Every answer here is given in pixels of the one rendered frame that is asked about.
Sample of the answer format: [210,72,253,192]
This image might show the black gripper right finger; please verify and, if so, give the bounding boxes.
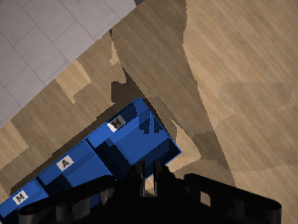
[153,161,282,224]

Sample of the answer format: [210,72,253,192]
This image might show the blue three-compartment bin rack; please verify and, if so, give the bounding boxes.
[0,97,182,224]

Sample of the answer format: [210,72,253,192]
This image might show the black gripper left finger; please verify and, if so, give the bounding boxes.
[18,161,145,224]

